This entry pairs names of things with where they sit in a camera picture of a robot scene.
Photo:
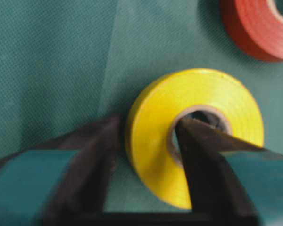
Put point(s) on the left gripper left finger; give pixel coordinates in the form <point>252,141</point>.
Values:
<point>61,179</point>

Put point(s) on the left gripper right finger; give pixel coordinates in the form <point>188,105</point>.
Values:
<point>231,182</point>

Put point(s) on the yellow tape roll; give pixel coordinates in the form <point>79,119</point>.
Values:
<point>159,107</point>

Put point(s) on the red tape roll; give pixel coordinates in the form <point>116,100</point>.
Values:
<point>255,26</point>

